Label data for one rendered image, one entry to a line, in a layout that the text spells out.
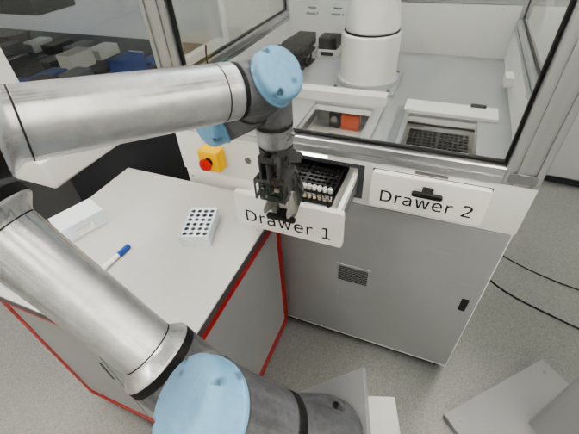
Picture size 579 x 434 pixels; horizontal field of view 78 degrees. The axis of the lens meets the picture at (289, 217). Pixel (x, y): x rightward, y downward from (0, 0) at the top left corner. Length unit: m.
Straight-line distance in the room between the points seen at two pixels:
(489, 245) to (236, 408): 0.86
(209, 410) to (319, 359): 1.25
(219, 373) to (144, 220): 0.81
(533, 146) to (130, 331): 0.85
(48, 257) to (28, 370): 1.54
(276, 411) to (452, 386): 1.29
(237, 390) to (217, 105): 0.33
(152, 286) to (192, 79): 0.64
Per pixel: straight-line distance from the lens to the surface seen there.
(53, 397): 1.90
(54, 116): 0.42
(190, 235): 1.03
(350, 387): 0.59
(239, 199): 0.93
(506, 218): 1.06
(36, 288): 0.53
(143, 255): 1.07
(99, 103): 0.42
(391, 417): 0.77
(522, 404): 1.73
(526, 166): 0.97
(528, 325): 1.99
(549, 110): 0.91
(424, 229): 1.10
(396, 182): 0.98
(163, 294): 0.96
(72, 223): 1.20
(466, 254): 1.15
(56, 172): 1.39
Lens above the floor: 1.48
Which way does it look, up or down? 42 degrees down
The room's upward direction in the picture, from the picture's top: 4 degrees counter-clockwise
